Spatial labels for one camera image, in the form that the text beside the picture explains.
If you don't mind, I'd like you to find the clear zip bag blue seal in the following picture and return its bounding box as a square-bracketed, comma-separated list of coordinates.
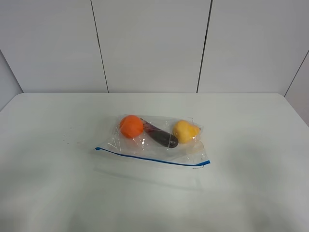
[92, 115, 210, 192]

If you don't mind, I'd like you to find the orange fruit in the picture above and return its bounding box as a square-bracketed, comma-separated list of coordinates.
[119, 115, 143, 139]

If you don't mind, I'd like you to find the dark purple eggplant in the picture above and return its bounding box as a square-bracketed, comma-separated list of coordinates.
[141, 119, 179, 148]

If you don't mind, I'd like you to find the yellow pear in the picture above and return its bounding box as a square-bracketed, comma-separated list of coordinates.
[172, 120, 200, 144]

